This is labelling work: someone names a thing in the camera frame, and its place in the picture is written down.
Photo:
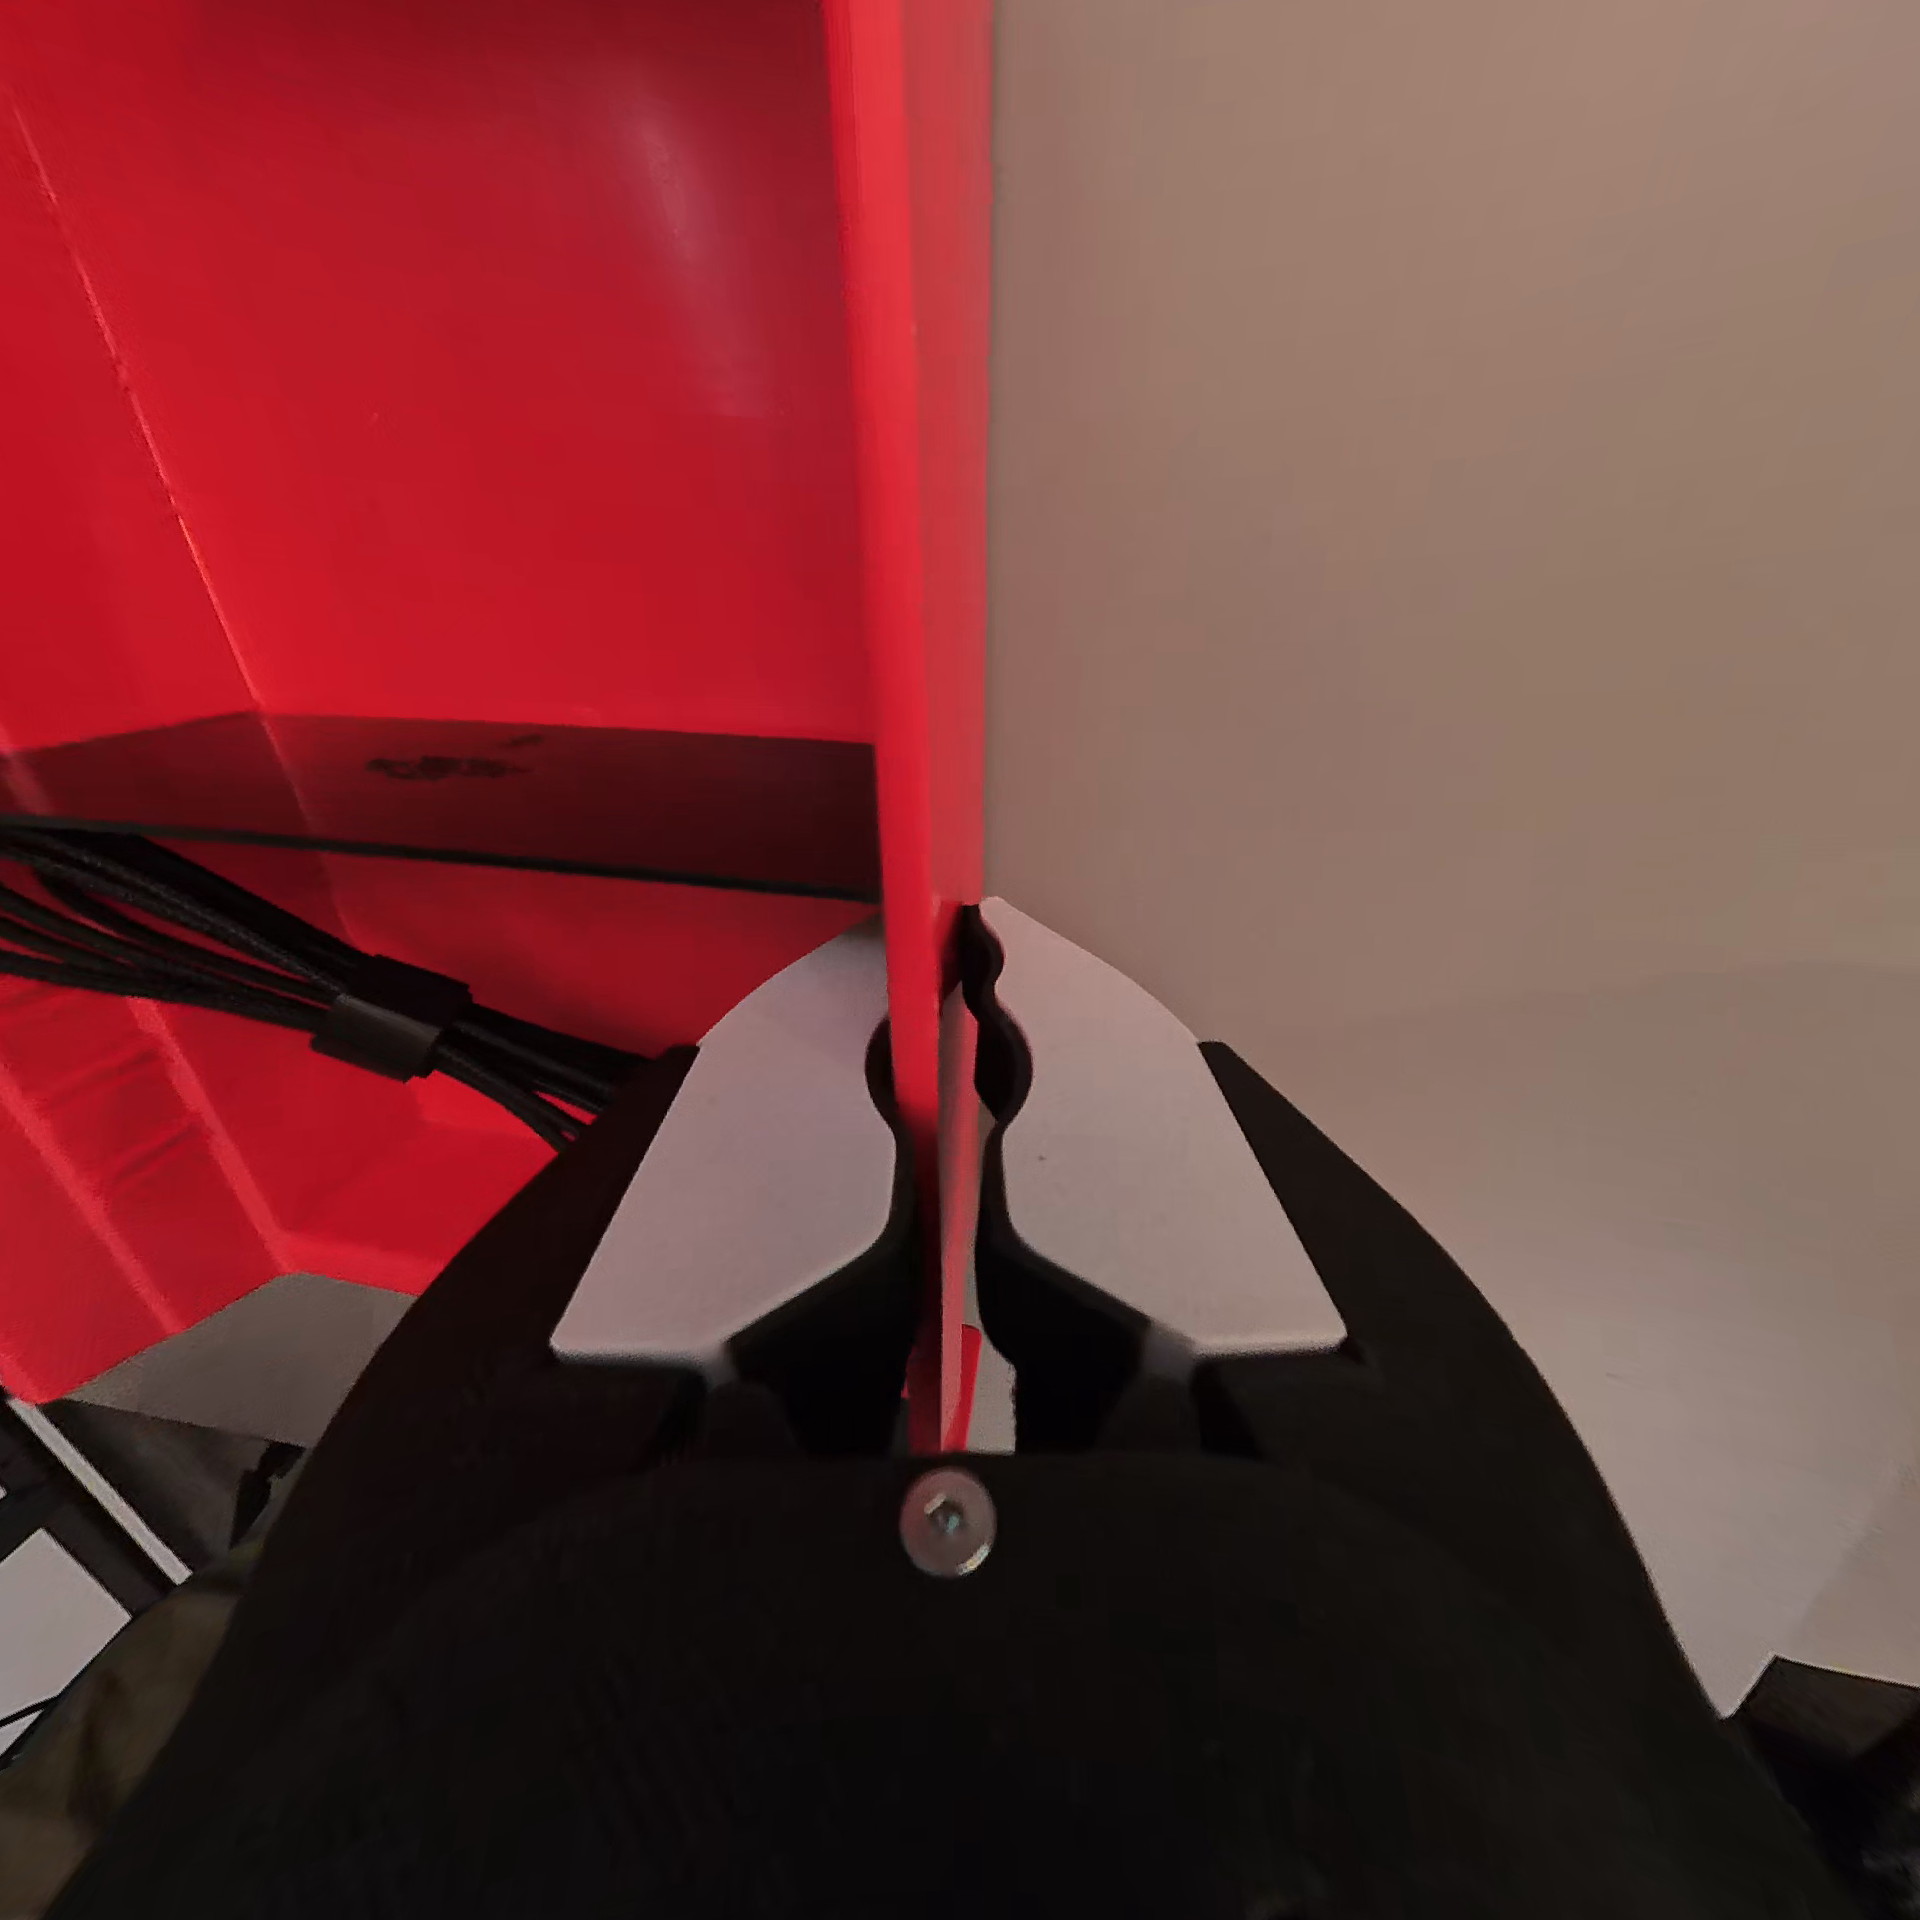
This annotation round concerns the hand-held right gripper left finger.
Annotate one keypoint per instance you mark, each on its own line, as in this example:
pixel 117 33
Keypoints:
pixel 723 1183

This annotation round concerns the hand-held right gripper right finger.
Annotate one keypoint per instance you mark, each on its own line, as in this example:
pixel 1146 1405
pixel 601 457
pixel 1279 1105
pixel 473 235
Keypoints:
pixel 1172 1200

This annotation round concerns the red plastic bin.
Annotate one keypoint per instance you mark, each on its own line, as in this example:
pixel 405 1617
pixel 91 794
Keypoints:
pixel 450 373

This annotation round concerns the black bin divider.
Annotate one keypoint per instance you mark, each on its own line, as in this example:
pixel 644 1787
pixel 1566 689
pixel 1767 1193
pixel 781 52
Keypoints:
pixel 601 794

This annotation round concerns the person's olive trousers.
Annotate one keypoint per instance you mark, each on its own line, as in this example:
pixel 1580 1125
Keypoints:
pixel 135 1698

